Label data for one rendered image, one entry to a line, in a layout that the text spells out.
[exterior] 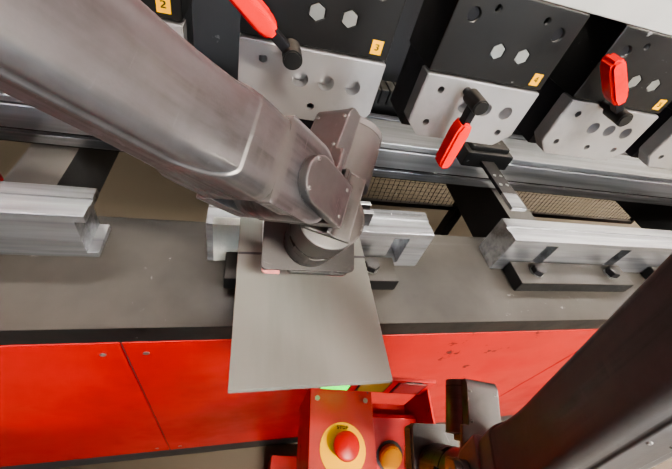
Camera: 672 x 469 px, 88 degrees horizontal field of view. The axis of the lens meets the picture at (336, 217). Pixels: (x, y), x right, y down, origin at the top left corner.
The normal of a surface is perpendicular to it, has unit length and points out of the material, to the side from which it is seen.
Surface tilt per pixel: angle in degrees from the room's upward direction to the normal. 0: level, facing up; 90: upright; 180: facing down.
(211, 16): 90
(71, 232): 90
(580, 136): 90
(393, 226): 0
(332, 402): 0
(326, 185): 59
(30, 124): 90
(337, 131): 40
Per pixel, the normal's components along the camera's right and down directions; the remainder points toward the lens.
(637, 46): 0.13, 0.73
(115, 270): 0.23, -0.68
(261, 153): 0.83, 0.12
